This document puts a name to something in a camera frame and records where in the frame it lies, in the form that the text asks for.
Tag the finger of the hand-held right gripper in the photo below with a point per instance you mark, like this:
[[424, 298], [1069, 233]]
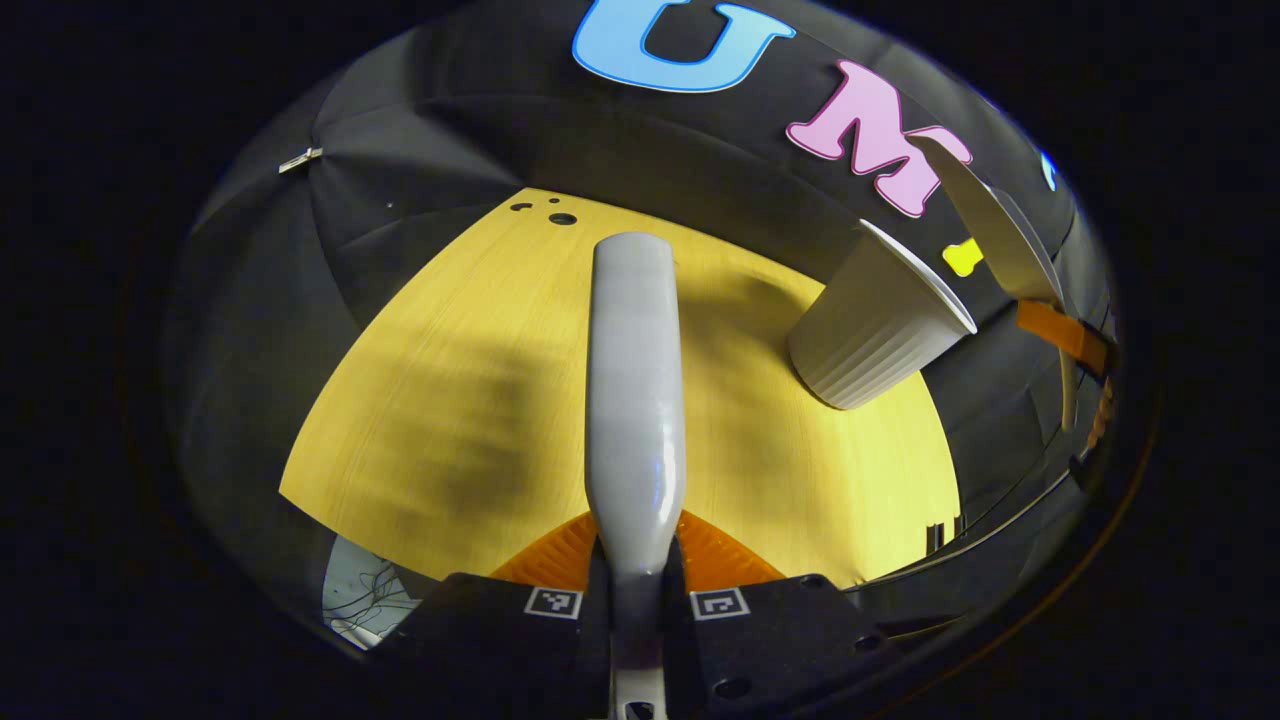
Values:
[[1060, 335], [1100, 415]]

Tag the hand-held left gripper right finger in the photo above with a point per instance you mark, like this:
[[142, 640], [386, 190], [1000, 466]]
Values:
[[770, 640]]

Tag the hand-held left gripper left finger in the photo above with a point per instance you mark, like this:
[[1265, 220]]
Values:
[[500, 640]]

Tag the white ribbed garbage bin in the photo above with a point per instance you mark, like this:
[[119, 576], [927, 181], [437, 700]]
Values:
[[870, 330]]

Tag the wooden desktop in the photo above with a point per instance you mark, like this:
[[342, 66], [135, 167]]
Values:
[[450, 330]]

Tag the silver metal clip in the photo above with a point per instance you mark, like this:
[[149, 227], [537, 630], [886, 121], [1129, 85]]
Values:
[[300, 159]]

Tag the metal frame rail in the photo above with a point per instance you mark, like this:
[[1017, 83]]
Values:
[[1010, 518]]

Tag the black metal bracket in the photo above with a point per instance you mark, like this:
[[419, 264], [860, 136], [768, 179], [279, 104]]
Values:
[[945, 535]]

